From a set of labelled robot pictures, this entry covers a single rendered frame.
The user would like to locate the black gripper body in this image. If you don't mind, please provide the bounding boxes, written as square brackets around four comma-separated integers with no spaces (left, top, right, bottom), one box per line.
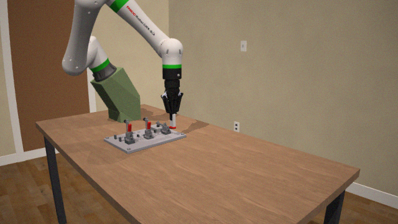
[164,80,180,99]

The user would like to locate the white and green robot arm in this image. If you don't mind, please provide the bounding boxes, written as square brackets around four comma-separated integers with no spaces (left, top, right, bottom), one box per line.
[62,0,183,82]

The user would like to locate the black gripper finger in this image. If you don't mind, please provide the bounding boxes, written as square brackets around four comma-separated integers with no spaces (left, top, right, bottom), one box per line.
[174,91,183,122]
[161,92,175,127]

